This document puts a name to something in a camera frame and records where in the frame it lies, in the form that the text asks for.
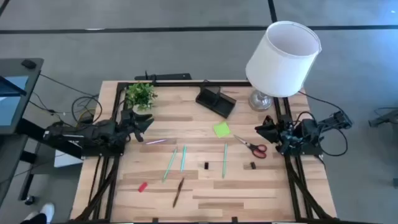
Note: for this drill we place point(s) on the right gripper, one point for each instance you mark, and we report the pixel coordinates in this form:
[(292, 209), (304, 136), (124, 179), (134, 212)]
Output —
[(277, 130)]

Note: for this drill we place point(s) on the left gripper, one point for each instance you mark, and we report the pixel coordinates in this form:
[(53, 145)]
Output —
[(129, 123)]

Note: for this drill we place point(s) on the purple pen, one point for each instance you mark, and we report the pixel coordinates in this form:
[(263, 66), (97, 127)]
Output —
[(155, 141)]

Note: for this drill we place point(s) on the black binder clip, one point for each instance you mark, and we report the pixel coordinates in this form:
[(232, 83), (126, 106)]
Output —
[(253, 165), (206, 165)]

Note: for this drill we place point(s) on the green sticky note pad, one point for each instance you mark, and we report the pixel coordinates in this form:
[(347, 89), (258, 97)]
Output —
[(221, 129)]

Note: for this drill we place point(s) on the teal pencil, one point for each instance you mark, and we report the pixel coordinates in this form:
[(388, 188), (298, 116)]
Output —
[(224, 160), (169, 165), (183, 158)]

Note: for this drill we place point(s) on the black mesh desk organizer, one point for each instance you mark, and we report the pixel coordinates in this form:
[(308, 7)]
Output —
[(217, 107)]

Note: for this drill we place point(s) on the red eraser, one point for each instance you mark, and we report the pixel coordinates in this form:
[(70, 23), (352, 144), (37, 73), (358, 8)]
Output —
[(142, 187)]

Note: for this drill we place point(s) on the dark brown pen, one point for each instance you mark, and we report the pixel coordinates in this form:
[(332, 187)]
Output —
[(178, 192)]

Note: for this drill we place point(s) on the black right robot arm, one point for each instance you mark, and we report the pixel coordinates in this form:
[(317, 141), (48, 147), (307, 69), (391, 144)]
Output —
[(306, 127)]

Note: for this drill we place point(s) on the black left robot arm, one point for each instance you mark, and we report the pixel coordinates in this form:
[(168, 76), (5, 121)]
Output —
[(102, 133)]

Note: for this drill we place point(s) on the green plant in white pot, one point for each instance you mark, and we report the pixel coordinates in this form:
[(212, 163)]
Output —
[(141, 95)]

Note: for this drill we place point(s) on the white shade silver table lamp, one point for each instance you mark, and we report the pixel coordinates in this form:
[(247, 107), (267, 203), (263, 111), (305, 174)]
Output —
[(280, 62)]

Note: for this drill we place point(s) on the white box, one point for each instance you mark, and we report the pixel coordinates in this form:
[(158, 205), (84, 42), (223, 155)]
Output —
[(66, 160)]

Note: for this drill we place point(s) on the black equipment stand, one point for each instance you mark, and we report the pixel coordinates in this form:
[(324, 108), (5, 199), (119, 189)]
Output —
[(387, 119)]

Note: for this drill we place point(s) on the black computer mouse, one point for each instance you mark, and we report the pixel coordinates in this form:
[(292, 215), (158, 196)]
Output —
[(28, 64)]

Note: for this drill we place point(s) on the person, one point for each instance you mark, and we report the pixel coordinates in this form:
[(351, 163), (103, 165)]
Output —
[(46, 210)]

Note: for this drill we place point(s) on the desk monitor screen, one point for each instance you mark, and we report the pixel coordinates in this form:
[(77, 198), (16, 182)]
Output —
[(12, 102)]

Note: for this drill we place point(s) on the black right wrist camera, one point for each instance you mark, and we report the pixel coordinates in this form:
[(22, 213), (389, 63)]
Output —
[(266, 119)]

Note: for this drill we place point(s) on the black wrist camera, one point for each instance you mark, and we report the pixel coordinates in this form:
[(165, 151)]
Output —
[(139, 136), (266, 119)]

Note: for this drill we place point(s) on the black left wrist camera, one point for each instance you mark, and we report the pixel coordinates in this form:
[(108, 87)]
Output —
[(139, 136)]

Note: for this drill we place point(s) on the black bracket bar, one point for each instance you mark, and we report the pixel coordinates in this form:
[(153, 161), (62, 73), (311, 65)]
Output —
[(171, 76)]

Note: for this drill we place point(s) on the black aluminium table frame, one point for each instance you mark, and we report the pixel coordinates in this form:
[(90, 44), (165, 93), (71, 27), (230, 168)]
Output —
[(202, 84)]

